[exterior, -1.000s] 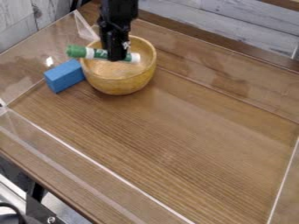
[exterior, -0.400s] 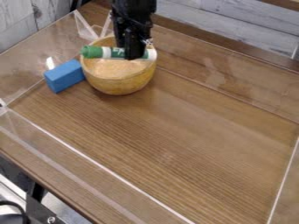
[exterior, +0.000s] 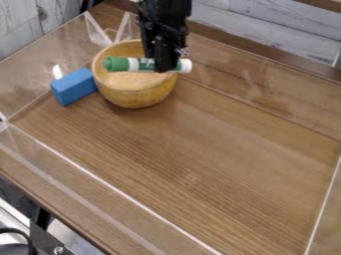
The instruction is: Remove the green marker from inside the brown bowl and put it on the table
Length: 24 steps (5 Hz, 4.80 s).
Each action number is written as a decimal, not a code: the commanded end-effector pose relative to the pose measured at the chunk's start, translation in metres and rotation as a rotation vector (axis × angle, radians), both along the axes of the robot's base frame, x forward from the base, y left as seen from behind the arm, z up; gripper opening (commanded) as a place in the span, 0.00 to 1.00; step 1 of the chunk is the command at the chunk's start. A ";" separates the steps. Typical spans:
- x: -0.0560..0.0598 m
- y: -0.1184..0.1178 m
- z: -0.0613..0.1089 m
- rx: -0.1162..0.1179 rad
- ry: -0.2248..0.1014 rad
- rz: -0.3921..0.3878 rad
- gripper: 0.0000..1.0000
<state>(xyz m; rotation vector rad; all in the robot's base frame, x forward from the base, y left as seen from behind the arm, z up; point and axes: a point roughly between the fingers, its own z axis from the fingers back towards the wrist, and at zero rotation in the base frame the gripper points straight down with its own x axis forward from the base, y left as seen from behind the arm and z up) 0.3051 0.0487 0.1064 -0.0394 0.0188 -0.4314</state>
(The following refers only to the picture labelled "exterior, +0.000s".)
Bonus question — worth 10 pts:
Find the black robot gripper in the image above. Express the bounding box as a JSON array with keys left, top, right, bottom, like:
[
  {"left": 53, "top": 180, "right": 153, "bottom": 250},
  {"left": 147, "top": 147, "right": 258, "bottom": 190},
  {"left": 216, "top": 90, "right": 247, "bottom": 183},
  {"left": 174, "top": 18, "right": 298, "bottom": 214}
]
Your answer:
[{"left": 137, "top": 0, "right": 191, "bottom": 73}]

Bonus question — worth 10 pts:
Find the green white dry-erase marker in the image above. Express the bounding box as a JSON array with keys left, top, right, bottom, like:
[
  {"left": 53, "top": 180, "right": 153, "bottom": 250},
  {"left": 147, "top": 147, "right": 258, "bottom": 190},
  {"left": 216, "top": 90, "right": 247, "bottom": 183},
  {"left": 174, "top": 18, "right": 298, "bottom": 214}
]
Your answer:
[{"left": 103, "top": 56, "right": 192, "bottom": 74}]

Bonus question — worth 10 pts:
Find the brown wooden bowl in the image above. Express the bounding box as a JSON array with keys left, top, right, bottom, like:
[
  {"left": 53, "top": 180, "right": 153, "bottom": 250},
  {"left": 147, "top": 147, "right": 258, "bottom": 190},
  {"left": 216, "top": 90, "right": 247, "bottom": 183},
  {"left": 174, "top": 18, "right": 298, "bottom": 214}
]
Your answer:
[{"left": 91, "top": 39, "right": 176, "bottom": 109}]

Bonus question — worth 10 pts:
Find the blue rectangular block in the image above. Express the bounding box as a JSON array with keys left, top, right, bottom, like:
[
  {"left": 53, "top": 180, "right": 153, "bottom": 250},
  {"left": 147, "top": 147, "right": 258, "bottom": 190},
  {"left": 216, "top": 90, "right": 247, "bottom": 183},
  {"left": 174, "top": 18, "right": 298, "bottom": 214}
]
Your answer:
[{"left": 50, "top": 68, "right": 97, "bottom": 107}]

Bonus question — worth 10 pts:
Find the black table leg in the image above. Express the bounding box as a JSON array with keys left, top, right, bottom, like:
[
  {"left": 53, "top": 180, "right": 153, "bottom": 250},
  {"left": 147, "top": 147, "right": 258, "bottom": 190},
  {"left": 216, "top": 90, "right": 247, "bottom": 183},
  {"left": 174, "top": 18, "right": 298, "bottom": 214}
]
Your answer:
[{"left": 34, "top": 207, "right": 52, "bottom": 230}]

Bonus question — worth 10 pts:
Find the clear acrylic corner bracket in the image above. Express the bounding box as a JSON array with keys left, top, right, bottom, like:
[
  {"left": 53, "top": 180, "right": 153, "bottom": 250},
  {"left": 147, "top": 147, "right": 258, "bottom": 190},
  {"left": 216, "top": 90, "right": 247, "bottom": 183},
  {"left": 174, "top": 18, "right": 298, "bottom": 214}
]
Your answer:
[{"left": 84, "top": 11, "right": 133, "bottom": 47}]

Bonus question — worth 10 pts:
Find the clear acrylic tray wall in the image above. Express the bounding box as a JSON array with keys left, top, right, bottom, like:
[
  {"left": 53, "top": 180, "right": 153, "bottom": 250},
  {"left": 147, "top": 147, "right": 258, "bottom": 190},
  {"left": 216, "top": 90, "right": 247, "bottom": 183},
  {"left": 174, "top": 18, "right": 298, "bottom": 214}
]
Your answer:
[{"left": 0, "top": 113, "right": 222, "bottom": 255}]

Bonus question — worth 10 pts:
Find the black cable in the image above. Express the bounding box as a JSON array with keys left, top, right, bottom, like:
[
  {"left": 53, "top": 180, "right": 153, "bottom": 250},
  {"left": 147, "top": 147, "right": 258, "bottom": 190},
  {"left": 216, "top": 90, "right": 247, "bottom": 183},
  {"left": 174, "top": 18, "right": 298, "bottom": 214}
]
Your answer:
[{"left": 0, "top": 228, "right": 37, "bottom": 255}]

